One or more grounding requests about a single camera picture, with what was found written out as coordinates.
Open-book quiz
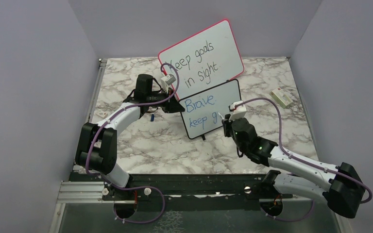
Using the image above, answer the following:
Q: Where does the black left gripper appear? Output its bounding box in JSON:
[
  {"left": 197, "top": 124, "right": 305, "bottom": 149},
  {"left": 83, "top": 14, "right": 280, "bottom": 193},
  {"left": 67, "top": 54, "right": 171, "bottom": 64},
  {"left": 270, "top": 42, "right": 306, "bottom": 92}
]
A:
[{"left": 147, "top": 87, "right": 185, "bottom": 114}]

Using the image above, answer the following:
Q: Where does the black framed whiteboard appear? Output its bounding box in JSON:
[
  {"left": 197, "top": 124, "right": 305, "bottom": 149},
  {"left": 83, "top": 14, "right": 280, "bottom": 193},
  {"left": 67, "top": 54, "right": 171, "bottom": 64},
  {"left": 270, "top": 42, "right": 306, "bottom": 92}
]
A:
[{"left": 179, "top": 79, "right": 241, "bottom": 139}]

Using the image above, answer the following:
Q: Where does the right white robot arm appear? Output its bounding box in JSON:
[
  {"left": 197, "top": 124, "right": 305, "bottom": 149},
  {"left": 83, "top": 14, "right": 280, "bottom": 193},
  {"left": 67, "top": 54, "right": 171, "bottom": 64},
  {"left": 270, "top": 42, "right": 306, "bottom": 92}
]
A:
[{"left": 222, "top": 114, "right": 365, "bottom": 218}]

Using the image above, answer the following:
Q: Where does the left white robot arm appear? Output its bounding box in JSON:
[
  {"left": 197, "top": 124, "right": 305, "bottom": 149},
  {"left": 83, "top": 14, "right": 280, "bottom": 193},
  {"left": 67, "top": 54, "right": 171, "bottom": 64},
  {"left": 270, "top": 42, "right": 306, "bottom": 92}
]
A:
[{"left": 75, "top": 74, "right": 185, "bottom": 200}]

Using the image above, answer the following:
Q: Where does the pink framed whiteboard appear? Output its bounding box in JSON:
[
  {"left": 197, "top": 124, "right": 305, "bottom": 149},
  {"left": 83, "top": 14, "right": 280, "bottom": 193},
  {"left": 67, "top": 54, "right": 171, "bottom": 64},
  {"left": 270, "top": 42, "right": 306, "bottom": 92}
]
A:
[{"left": 158, "top": 19, "right": 244, "bottom": 99}]

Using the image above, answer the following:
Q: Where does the white green box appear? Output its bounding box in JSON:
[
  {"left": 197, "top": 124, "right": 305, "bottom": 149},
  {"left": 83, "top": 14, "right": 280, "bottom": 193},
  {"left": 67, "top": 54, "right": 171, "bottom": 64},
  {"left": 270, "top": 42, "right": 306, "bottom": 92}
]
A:
[{"left": 270, "top": 87, "right": 293, "bottom": 109}]

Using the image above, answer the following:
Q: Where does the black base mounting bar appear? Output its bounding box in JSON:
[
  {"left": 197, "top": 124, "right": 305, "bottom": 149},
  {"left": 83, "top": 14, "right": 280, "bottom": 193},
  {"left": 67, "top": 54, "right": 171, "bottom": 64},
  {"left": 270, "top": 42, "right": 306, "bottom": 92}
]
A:
[{"left": 69, "top": 172, "right": 292, "bottom": 216}]

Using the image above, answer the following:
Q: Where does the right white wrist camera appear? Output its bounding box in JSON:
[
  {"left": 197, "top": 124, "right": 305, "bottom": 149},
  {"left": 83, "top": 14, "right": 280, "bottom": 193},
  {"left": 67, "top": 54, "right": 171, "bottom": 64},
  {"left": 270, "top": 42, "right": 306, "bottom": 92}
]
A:
[{"left": 229, "top": 100, "right": 247, "bottom": 121}]

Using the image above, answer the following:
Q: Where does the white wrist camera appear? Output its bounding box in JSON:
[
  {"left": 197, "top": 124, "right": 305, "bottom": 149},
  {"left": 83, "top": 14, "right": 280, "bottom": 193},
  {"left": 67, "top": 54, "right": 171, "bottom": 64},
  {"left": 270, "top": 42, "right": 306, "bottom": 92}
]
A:
[
  {"left": 160, "top": 74, "right": 177, "bottom": 89},
  {"left": 229, "top": 100, "right": 247, "bottom": 121}
]

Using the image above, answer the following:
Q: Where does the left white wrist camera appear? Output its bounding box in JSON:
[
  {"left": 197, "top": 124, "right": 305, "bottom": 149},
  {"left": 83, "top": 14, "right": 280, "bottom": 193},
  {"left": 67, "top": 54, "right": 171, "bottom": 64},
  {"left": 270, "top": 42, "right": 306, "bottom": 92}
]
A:
[{"left": 160, "top": 74, "right": 177, "bottom": 89}]

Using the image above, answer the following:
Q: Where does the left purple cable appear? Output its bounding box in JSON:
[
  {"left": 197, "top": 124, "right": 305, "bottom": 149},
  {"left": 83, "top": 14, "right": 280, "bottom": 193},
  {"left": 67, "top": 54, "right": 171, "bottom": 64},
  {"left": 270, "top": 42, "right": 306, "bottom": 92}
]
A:
[{"left": 86, "top": 63, "right": 180, "bottom": 174}]

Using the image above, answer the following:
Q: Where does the purple cable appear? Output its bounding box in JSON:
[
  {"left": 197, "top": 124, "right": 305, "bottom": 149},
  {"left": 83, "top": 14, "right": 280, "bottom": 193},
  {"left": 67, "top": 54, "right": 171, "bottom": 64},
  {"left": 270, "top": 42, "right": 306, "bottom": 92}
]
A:
[
  {"left": 235, "top": 98, "right": 373, "bottom": 204},
  {"left": 86, "top": 63, "right": 180, "bottom": 174}
]

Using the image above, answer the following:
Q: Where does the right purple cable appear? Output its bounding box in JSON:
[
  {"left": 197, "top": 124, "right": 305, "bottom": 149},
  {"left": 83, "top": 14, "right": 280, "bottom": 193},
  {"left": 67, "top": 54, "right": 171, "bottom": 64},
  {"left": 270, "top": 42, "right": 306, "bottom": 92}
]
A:
[{"left": 235, "top": 98, "right": 373, "bottom": 204}]

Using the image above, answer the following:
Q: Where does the aluminium rail table edge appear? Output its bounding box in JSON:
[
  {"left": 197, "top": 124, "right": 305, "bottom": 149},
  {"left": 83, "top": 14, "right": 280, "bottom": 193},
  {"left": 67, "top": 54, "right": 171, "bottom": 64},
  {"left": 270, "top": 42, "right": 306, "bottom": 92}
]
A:
[{"left": 56, "top": 58, "right": 108, "bottom": 205}]

